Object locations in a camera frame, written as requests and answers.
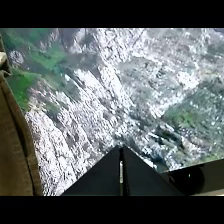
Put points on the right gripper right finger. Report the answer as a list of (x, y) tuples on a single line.
[(143, 181)]

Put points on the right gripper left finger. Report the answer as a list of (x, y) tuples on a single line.
[(101, 180)]

